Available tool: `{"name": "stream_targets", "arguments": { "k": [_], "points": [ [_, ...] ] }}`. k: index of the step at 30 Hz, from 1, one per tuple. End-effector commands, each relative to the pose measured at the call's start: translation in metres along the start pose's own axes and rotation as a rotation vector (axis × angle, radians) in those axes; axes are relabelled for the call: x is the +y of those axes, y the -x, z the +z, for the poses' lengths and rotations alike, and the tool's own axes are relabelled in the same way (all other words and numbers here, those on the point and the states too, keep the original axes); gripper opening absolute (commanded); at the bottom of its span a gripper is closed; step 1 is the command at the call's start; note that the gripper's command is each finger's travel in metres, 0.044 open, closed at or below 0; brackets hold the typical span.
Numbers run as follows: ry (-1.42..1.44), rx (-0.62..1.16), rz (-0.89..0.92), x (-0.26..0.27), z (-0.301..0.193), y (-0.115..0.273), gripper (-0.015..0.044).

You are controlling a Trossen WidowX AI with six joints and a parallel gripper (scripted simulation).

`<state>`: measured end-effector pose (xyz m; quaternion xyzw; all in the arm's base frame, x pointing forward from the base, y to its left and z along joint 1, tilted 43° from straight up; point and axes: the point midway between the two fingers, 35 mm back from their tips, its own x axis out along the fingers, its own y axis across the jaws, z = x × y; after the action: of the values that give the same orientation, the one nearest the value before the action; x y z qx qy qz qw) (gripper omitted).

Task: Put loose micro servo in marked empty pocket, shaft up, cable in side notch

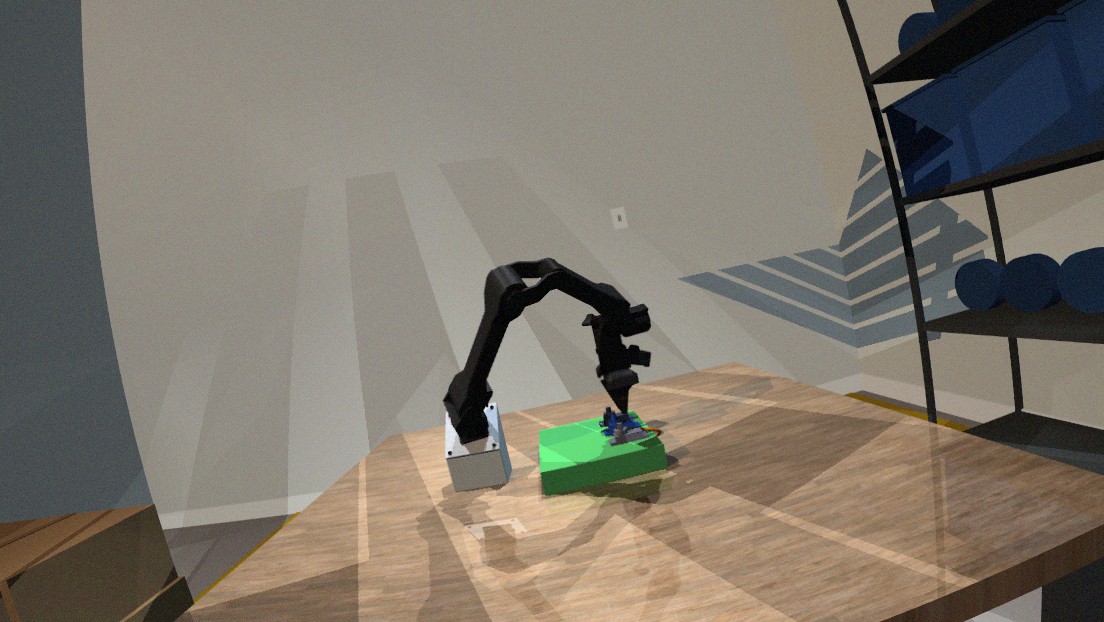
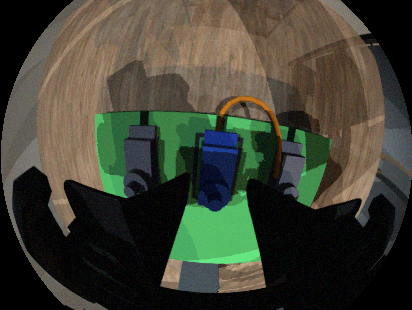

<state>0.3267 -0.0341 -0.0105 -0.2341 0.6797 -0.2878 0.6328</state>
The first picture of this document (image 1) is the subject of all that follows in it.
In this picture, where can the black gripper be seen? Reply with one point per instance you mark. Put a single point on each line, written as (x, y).
(617, 379)

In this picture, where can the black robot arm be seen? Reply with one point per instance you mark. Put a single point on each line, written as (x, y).
(505, 297)

